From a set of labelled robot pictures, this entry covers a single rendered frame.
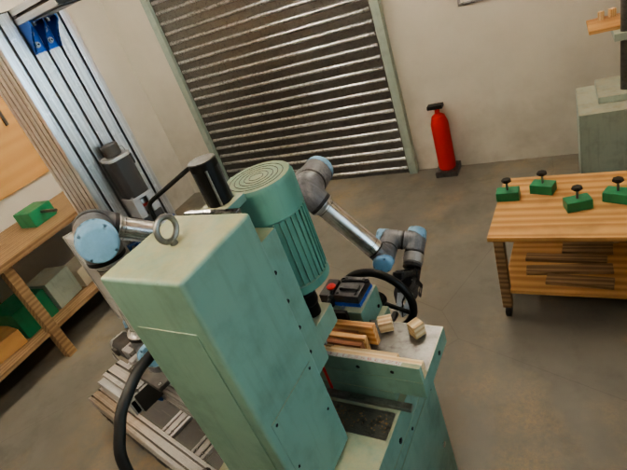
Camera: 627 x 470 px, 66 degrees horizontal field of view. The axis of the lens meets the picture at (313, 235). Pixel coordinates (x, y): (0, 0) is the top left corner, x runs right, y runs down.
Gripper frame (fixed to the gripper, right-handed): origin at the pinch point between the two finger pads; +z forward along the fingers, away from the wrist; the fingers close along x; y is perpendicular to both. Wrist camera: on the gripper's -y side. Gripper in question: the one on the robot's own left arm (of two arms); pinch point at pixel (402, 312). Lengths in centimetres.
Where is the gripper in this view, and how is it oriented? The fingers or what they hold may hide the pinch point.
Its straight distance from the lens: 182.5
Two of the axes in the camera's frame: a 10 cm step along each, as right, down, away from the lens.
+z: -2.2, 9.1, -3.6
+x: -8.5, 0.1, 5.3
